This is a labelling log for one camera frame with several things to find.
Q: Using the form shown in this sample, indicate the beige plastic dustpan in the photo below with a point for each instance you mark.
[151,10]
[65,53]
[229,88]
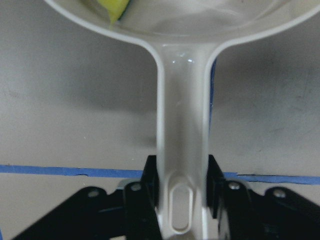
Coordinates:
[185,37]

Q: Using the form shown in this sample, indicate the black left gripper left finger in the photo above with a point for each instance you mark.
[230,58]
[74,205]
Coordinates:
[93,214]

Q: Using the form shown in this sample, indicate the yellow green sponge piece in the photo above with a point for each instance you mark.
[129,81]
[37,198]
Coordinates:
[114,8]

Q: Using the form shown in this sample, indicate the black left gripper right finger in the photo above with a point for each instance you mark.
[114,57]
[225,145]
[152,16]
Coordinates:
[243,214]

